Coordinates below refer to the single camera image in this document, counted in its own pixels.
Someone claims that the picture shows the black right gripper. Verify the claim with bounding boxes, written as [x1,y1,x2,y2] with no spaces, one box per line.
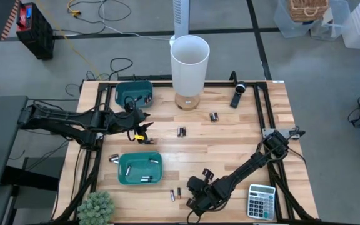
[186,167,231,217]

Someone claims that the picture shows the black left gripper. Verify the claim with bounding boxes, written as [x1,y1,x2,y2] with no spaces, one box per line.
[103,99,154,145]

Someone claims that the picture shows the light teal plastic bin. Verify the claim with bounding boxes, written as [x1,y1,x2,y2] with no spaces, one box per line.
[117,151,163,185]

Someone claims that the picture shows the silver desk calculator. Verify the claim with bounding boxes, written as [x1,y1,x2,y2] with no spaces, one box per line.
[247,184,276,221]

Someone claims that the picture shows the dark teal plastic bin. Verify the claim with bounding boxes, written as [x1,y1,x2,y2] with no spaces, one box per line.
[114,81,154,109]

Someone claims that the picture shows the white shade wooden lamp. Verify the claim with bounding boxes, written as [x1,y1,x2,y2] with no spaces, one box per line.
[170,34,211,111]

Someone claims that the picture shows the silver mounting plate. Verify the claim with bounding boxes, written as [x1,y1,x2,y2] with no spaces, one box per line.
[262,126,306,140]

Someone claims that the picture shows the green artificial plant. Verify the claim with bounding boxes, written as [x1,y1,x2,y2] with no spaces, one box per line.
[77,191,116,225]

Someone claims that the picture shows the black webcam on stand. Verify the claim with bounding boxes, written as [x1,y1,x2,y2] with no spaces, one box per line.
[229,80,248,109]

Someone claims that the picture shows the white tower fan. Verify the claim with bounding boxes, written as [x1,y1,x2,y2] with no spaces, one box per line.
[169,0,190,48]

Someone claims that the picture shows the black red tool case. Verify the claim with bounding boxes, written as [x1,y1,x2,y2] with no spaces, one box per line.
[16,2,56,60]

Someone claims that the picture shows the black desk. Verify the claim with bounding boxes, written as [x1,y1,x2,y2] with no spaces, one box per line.
[0,95,29,191]

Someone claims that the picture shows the clear plastic storage bin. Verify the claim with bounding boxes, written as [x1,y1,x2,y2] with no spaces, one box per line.
[310,0,351,41]
[273,0,321,39]

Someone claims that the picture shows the wicker basket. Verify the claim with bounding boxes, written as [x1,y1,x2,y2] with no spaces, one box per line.
[287,0,329,23]

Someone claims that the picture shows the black cable loop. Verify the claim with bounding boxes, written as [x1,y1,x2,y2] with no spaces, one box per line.
[109,57,134,81]

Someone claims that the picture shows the white floor cable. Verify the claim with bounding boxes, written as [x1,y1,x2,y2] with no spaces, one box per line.
[101,0,172,41]

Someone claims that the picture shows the long yellow cable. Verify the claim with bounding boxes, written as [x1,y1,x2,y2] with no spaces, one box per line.
[35,0,103,81]

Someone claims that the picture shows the black floor cable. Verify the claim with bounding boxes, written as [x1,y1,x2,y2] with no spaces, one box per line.
[69,0,133,35]

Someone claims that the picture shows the yellow cable plug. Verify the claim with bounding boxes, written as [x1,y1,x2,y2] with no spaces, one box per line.
[67,0,83,18]

